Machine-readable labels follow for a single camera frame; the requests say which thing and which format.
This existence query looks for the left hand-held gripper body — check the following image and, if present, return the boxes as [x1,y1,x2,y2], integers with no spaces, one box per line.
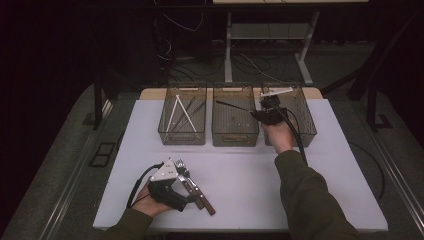
[147,158,189,213]

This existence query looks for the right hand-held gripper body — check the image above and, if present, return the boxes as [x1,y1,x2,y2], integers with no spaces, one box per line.
[259,86,295,126]

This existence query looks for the wooden handled metal fork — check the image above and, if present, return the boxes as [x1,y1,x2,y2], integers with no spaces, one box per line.
[181,168,217,216]
[174,159,205,210]

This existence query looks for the clear brown plastic bin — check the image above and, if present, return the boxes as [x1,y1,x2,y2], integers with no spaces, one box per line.
[259,82,318,148]
[157,83,208,147]
[211,82,260,148]

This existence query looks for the black spoon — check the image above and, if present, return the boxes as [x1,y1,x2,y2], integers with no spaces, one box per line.
[215,99,256,115]

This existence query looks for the clear spoon with tan handle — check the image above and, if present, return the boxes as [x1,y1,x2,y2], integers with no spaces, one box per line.
[222,133,250,143]

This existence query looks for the patterned metal chopstick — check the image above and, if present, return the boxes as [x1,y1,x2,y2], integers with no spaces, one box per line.
[173,102,207,133]
[170,96,197,133]

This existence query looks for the person's right hand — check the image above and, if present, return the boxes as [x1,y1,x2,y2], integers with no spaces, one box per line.
[262,123,296,155]

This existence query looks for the person's left hand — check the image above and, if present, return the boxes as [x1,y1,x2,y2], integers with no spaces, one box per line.
[131,184,175,219]

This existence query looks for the white table cover sheet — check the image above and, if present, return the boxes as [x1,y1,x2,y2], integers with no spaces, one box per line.
[92,98,389,233]

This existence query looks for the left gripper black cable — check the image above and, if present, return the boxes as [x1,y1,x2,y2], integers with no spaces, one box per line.
[126,162,165,209]

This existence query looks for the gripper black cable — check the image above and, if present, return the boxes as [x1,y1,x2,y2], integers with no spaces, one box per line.
[271,99,309,167]
[126,162,165,209]

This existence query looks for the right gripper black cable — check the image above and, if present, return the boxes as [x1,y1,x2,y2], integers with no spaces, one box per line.
[271,99,309,167]

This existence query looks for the white metal desk frame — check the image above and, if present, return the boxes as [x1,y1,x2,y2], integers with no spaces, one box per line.
[212,0,369,86]

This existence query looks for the tangle of floor cables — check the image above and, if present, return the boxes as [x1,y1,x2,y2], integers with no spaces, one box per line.
[154,0,301,85]

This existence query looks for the black metal stand post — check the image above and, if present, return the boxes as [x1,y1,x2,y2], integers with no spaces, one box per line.
[365,83,394,133]
[92,71,112,131]

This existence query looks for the aluminium floor rail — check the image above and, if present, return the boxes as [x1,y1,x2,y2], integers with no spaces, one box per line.
[38,99,114,240]
[366,126,424,229]

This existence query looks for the thin black floor cable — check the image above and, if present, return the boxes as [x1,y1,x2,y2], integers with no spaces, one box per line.
[347,140,389,205]

